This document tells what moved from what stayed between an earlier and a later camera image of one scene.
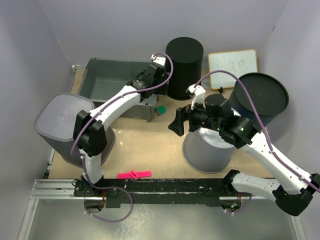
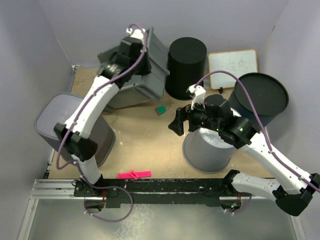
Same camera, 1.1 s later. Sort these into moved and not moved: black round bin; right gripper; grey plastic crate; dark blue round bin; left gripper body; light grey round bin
Moved: grey plastic crate; left gripper body
Not moved: dark blue round bin; light grey round bin; black round bin; right gripper
